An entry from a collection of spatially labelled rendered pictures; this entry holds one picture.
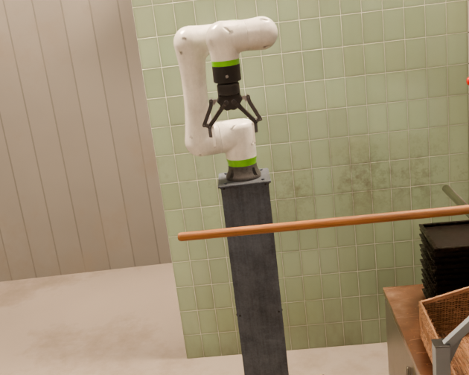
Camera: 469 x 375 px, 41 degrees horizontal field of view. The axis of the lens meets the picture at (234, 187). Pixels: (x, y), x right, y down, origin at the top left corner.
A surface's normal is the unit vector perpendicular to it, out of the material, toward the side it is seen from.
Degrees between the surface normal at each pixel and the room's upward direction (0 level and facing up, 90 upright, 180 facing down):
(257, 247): 90
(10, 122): 90
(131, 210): 90
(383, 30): 90
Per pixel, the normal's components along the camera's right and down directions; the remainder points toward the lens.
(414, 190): -0.04, 0.29
